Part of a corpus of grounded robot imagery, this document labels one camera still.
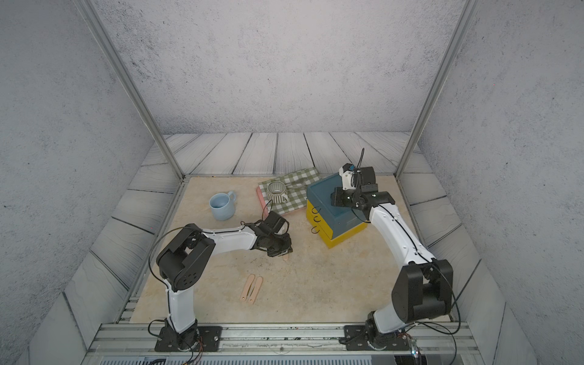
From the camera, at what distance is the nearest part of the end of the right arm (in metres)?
0.59

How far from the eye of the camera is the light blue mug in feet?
3.32

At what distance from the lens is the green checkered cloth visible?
109cm
